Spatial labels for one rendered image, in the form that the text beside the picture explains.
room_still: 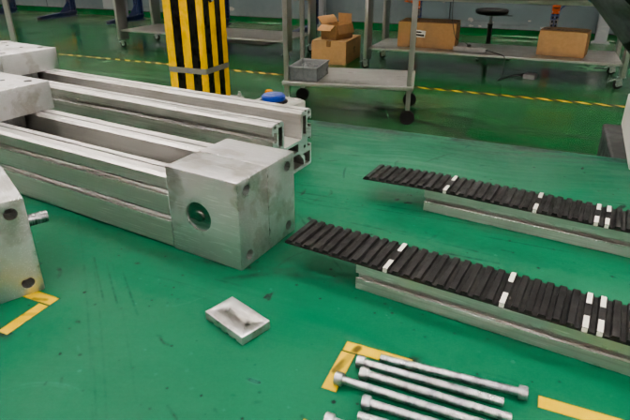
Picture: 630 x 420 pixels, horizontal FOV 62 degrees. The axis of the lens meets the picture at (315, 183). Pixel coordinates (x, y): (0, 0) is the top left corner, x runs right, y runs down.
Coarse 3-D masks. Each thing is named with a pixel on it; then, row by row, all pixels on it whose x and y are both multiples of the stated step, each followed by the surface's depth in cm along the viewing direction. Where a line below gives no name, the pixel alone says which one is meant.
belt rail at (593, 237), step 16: (432, 192) 63; (432, 208) 64; (448, 208) 63; (464, 208) 62; (480, 208) 61; (496, 208) 60; (512, 208) 59; (496, 224) 60; (512, 224) 59; (528, 224) 58; (544, 224) 58; (560, 224) 57; (576, 224) 56; (560, 240) 57; (576, 240) 56; (592, 240) 55; (608, 240) 55; (624, 240) 54; (624, 256) 54
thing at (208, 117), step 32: (64, 96) 87; (96, 96) 83; (128, 96) 82; (160, 96) 86; (192, 96) 83; (224, 96) 82; (160, 128) 78; (192, 128) 75; (224, 128) 74; (256, 128) 69; (288, 128) 76
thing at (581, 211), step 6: (576, 204) 58; (582, 204) 58; (588, 204) 58; (576, 210) 57; (582, 210) 57; (588, 210) 57; (570, 216) 56; (576, 216) 55; (582, 216) 56; (588, 216) 55; (582, 222) 55; (588, 222) 55
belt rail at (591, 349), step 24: (360, 288) 49; (384, 288) 48; (408, 288) 46; (432, 288) 45; (432, 312) 46; (456, 312) 45; (480, 312) 44; (504, 312) 42; (504, 336) 43; (528, 336) 42; (552, 336) 42; (576, 336) 40; (600, 360) 40; (624, 360) 39
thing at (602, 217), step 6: (600, 204) 58; (594, 210) 57; (600, 210) 57; (606, 210) 57; (612, 210) 57; (594, 216) 55; (600, 216) 56; (606, 216) 55; (612, 216) 56; (594, 222) 54; (600, 222) 55; (606, 222) 54; (606, 228) 54
